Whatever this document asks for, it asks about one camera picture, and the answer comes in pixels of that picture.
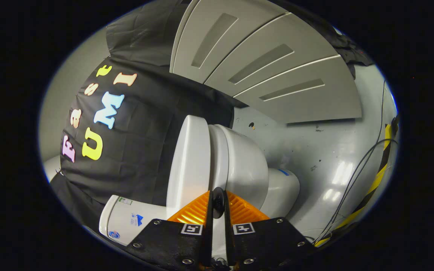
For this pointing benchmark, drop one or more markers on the yellow black hazard tape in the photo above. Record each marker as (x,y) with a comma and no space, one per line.
(379,173)

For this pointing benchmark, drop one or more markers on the white toilet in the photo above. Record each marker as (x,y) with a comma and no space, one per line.
(243,165)

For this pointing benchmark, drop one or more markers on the white toilet lid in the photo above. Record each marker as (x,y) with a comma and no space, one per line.
(188,162)

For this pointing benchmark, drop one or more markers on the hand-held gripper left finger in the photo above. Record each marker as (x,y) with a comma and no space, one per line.
(209,229)

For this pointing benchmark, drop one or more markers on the white cabinet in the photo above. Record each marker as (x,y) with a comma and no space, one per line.
(277,75)

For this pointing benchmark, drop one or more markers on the white toilet seat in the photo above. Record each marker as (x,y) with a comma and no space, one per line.
(219,158)

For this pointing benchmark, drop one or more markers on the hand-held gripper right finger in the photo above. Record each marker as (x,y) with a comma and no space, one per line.
(229,233)

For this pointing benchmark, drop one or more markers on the black backdrop cloth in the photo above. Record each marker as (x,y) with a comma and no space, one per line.
(145,124)

